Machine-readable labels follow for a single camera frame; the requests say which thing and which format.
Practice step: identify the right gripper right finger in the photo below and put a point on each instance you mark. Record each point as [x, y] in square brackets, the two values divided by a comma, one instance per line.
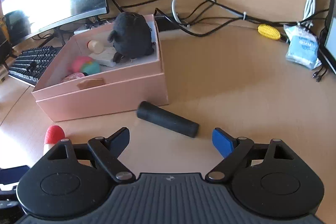
[234, 152]

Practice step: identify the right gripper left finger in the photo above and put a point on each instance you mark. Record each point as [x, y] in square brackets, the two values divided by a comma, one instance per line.
[106, 152]

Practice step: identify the red white mushroom toy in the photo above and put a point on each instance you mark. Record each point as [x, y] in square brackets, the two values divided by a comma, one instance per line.
[54, 134]

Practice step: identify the black foam handle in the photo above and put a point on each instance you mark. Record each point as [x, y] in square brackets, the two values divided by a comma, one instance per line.
[156, 115]

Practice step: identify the pink green toy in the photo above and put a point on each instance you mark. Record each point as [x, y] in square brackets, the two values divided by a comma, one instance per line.
[82, 66]

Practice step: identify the small wooden bottle toy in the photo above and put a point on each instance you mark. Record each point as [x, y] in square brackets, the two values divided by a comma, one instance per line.
[95, 46]

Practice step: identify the black plush toy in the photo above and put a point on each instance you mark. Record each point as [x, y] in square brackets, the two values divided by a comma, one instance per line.
[131, 37]

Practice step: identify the blue tissue pack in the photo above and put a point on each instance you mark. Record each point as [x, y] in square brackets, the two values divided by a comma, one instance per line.
[303, 47]

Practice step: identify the yellow corn toy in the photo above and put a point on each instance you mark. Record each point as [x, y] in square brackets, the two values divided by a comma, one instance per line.
[269, 32]

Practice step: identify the pink cardboard box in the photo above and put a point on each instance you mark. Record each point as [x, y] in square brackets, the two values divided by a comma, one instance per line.
[113, 90]

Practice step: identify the black keyboard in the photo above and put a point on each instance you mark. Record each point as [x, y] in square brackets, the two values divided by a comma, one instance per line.
[30, 65]

